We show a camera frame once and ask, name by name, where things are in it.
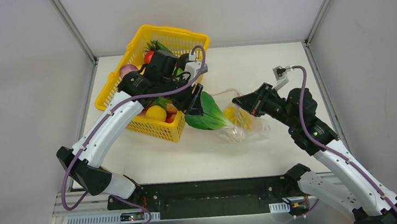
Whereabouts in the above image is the yellow napa cabbage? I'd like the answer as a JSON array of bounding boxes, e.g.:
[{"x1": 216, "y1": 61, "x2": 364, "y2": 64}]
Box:
[{"x1": 223, "y1": 105, "x2": 254, "y2": 130}]

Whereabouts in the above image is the green white bok choy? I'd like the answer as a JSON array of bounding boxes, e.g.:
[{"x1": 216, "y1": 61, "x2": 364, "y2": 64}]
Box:
[{"x1": 185, "y1": 91, "x2": 234, "y2": 130}]

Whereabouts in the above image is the clear zip top bag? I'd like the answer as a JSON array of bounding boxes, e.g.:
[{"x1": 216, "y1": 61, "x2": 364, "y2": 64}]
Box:
[{"x1": 211, "y1": 88, "x2": 270, "y2": 143}]

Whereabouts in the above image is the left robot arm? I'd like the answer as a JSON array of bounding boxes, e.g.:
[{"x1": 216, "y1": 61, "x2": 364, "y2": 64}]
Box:
[{"x1": 56, "y1": 45, "x2": 208, "y2": 209}]

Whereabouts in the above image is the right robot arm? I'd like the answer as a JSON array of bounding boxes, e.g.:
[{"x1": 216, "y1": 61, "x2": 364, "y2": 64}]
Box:
[{"x1": 232, "y1": 83, "x2": 397, "y2": 224}]

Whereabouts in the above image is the yellow lemon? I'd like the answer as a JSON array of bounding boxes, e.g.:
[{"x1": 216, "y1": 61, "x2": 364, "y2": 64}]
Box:
[{"x1": 144, "y1": 105, "x2": 167, "y2": 122}]

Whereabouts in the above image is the dark purple eggplant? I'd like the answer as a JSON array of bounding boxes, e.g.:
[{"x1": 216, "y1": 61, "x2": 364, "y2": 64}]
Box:
[{"x1": 177, "y1": 53, "x2": 190, "y2": 70}]

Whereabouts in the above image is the red apple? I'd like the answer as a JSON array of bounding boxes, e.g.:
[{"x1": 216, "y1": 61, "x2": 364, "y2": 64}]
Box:
[{"x1": 143, "y1": 50, "x2": 155, "y2": 64}]

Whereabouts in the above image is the yellow plastic basket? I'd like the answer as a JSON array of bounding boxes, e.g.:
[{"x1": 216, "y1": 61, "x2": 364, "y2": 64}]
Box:
[{"x1": 95, "y1": 24, "x2": 211, "y2": 142}]

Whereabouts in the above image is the purple onion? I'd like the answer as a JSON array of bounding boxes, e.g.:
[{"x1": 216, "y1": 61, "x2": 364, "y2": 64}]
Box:
[{"x1": 119, "y1": 64, "x2": 139, "y2": 79}]

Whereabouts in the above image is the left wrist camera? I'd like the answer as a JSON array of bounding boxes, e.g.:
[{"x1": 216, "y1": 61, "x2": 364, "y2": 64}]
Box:
[{"x1": 184, "y1": 53, "x2": 208, "y2": 84}]

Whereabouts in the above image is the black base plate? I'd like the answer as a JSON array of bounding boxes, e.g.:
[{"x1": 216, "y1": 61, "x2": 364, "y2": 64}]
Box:
[{"x1": 100, "y1": 166, "x2": 323, "y2": 224}]

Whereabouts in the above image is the aluminium frame rail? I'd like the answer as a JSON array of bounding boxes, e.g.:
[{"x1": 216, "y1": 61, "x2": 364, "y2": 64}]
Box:
[{"x1": 51, "y1": 164, "x2": 363, "y2": 224}]

